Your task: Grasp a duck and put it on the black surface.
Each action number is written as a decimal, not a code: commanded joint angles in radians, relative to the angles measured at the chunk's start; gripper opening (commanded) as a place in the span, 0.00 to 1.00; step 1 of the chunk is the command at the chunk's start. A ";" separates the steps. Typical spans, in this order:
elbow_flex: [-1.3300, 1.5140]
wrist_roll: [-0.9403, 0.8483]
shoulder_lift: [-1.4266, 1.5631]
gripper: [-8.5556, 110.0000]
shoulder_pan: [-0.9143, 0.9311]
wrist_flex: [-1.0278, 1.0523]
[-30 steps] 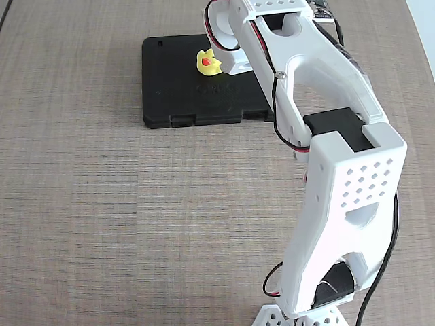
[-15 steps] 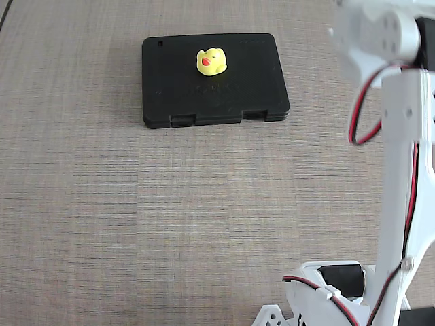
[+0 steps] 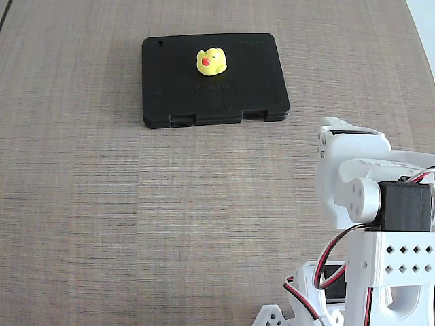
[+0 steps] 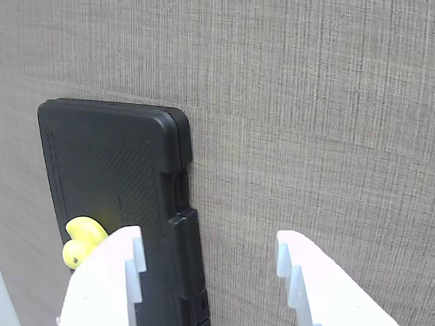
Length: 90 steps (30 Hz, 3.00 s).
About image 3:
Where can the yellow rubber duck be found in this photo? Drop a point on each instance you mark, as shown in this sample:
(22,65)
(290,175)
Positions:
(212,62)

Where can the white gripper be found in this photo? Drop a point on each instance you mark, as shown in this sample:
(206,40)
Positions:
(351,142)

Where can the black plastic flat case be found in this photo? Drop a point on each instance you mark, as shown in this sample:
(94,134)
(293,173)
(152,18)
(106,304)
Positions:
(244,85)

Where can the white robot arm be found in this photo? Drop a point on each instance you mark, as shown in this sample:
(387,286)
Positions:
(391,265)

